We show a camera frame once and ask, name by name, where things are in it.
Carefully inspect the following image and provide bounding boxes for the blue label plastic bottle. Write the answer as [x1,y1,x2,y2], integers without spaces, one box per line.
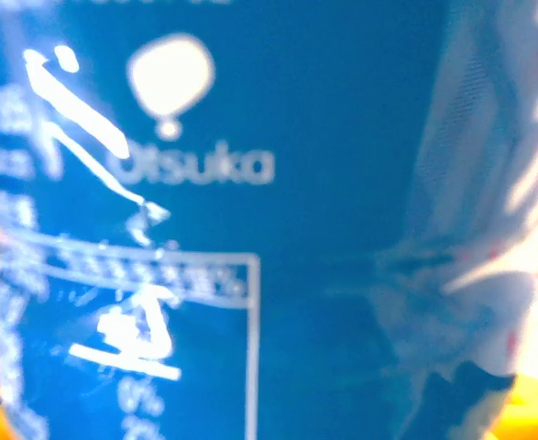
[0,0,538,440]

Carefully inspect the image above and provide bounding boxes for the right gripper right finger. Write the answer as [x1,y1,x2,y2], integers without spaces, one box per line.
[495,376,538,440]

